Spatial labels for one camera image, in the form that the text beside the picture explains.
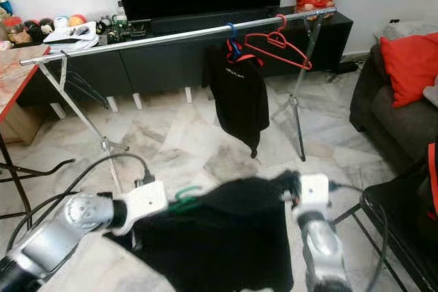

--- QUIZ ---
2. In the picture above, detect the dark navy polo shirt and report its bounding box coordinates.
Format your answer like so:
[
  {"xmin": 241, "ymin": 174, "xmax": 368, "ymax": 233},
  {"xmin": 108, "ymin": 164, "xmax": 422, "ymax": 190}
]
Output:
[{"xmin": 103, "ymin": 171, "xmax": 302, "ymax": 292}]

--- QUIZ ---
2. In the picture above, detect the green plastic hanger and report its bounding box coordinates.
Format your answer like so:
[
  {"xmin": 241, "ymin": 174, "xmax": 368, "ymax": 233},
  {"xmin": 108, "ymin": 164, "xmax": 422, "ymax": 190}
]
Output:
[{"xmin": 173, "ymin": 186, "xmax": 206, "ymax": 213}]

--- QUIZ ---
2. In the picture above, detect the red plastic hanger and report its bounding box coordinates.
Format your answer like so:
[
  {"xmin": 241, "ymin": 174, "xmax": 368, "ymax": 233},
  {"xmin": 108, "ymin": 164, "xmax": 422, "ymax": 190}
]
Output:
[{"xmin": 243, "ymin": 14, "xmax": 313, "ymax": 71}]

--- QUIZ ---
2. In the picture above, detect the blue plastic hanger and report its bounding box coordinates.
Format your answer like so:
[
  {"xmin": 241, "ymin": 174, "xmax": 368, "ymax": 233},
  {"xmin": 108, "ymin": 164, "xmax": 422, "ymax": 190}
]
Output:
[{"xmin": 226, "ymin": 23, "xmax": 244, "ymax": 60}]

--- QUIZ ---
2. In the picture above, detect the black shirt red collar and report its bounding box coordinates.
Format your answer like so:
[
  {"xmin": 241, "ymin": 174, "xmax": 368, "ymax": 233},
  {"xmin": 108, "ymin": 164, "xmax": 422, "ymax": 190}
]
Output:
[{"xmin": 205, "ymin": 42, "xmax": 271, "ymax": 159}]

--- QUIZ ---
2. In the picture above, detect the dark grey sofa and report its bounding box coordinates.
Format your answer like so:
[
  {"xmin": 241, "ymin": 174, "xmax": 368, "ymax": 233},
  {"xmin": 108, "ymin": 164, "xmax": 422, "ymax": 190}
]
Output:
[{"xmin": 349, "ymin": 22, "xmax": 438, "ymax": 176}]

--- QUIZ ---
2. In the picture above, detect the black metal chair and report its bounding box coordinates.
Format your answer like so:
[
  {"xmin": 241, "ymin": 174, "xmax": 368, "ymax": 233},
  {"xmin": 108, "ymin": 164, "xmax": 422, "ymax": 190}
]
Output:
[{"xmin": 335, "ymin": 140, "xmax": 438, "ymax": 292}]

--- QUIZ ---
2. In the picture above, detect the light wooden cabinet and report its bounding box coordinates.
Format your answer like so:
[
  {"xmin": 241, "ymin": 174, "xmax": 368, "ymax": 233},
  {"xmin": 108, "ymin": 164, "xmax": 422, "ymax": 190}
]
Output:
[{"xmin": 0, "ymin": 104, "xmax": 35, "ymax": 146}]

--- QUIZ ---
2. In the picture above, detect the marble top table red edge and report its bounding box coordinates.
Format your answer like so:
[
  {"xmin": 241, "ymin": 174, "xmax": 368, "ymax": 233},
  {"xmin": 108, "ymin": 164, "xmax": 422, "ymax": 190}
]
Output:
[{"xmin": 0, "ymin": 42, "xmax": 76, "ymax": 258}]

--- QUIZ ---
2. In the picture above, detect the red cushion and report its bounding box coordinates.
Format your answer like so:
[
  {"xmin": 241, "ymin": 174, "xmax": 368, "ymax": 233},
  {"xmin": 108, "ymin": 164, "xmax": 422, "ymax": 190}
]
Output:
[{"xmin": 380, "ymin": 32, "xmax": 438, "ymax": 109}]

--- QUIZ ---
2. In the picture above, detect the black low television cabinet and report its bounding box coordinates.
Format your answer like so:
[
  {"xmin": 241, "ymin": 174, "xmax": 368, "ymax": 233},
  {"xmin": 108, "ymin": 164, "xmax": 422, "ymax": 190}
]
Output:
[{"xmin": 17, "ymin": 8, "xmax": 353, "ymax": 98}]

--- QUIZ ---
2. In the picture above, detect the black soundbar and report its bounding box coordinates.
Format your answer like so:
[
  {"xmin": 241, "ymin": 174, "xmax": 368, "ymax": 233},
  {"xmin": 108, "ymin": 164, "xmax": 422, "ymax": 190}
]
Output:
[{"xmin": 151, "ymin": 13, "xmax": 271, "ymax": 35}]

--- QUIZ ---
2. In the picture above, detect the silver metal clothes rack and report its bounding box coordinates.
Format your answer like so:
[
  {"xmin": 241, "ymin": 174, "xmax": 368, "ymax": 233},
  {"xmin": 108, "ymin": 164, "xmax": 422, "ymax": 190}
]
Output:
[{"xmin": 19, "ymin": 7, "xmax": 337, "ymax": 194}]

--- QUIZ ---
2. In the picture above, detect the black plush toy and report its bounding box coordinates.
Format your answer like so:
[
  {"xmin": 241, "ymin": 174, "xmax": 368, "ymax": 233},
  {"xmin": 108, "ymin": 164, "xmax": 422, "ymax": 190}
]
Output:
[{"xmin": 24, "ymin": 18, "xmax": 55, "ymax": 41}]

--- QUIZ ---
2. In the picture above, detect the white paper stack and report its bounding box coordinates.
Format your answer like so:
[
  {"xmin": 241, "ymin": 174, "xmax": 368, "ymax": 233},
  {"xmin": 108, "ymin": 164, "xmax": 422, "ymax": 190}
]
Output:
[{"xmin": 42, "ymin": 22, "xmax": 99, "ymax": 53}]

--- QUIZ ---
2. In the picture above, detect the orange yellow ball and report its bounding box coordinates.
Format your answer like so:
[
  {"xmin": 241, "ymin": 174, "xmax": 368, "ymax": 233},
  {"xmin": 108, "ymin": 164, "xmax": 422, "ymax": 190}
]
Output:
[{"xmin": 68, "ymin": 14, "xmax": 88, "ymax": 27}]

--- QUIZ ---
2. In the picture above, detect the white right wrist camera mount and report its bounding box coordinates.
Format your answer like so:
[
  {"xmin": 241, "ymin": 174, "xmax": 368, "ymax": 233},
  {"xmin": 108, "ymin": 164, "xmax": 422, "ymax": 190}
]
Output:
[{"xmin": 287, "ymin": 173, "xmax": 331, "ymax": 228}]

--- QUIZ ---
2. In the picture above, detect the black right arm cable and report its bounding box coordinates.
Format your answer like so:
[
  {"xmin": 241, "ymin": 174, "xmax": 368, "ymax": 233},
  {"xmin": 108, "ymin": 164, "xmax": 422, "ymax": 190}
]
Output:
[{"xmin": 327, "ymin": 181, "xmax": 387, "ymax": 292}]

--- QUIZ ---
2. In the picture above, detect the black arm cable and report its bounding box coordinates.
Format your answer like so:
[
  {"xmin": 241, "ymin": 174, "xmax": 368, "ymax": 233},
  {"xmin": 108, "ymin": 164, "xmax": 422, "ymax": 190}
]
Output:
[
  {"xmin": 27, "ymin": 153, "xmax": 155, "ymax": 252},
  {"xmin": 327, "ymin": 181, "xmax": 387, "ymax": 292}
]

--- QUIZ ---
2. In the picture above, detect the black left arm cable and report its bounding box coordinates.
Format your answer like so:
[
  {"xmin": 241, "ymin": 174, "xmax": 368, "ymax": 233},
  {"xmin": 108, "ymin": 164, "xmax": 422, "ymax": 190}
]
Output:
[{"xmin": 27, "ymin": 153, "xmax": 155, "ymax": 252}]

